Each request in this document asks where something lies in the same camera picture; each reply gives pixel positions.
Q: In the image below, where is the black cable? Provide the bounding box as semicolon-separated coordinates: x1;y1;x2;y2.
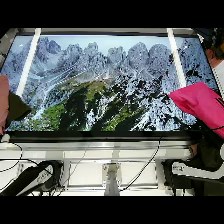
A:
118;134;165;192
0;142;40;174

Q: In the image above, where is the person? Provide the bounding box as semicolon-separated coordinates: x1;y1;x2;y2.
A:
193;28;224;100

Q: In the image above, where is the silver frame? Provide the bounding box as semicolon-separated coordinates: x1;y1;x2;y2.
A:
0;139;201;197

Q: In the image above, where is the dark olive garment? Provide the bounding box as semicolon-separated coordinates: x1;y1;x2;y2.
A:
5;90;33;127

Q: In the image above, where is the dusty pink garment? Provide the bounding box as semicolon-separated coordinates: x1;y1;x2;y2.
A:
0;74;11;136

